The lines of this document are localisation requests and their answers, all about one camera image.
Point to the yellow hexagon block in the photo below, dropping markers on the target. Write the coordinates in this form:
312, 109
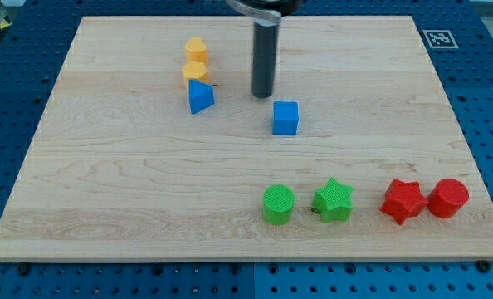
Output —
194, 70

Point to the white fiducial marker tag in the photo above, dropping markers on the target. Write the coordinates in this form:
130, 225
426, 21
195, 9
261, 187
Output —
440, 39

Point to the green star block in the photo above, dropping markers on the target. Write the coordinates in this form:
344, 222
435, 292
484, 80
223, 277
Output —
333, 201

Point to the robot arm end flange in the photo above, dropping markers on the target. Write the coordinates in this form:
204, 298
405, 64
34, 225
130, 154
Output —
267, 10

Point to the wooden board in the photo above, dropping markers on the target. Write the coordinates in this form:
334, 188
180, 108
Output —
120, 170

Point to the green cylinder block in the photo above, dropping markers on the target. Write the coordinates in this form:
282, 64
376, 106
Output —
278, 204

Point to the yellow heart block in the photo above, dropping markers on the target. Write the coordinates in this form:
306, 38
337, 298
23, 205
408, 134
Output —
196, 50

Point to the blue triangle block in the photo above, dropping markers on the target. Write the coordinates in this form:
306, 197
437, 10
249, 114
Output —
200, 96

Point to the red cylinder block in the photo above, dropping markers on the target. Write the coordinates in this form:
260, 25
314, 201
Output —
447, 198

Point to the blue cube block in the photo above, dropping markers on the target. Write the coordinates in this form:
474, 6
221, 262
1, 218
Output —
285, 118

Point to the red star block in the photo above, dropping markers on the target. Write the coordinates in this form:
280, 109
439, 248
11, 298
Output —
403, 200

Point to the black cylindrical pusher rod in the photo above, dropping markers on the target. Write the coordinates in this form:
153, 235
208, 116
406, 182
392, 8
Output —
265, 40

